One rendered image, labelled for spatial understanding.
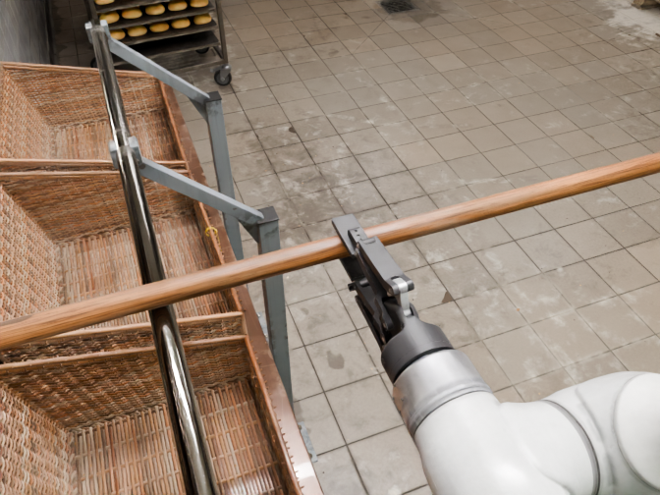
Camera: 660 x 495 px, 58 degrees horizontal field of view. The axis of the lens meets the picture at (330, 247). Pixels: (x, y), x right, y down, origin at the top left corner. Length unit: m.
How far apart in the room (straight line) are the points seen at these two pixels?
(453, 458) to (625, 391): 0.17
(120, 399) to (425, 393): 0.85
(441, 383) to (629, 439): 0.16
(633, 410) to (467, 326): 1.67
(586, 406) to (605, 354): 1.71
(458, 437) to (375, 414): 1.44
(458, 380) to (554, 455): 0.10
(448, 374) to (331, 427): 1.39
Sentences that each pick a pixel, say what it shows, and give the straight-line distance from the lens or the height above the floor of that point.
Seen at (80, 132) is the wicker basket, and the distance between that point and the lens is 2.22.
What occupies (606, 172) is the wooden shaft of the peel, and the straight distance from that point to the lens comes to 0.94.
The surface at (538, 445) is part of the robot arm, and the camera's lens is 0.56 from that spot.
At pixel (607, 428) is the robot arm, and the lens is 0.60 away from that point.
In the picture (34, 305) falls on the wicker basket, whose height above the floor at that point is 0.69.
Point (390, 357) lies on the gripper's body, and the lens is 0.62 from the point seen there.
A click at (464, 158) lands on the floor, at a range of 3.01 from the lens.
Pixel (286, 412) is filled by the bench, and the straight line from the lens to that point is 1.31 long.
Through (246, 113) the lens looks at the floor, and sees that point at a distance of 3.31.
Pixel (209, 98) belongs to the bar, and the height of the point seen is 0.95.
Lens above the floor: 1.71
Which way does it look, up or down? 44 degrees down
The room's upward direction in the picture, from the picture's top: straight up
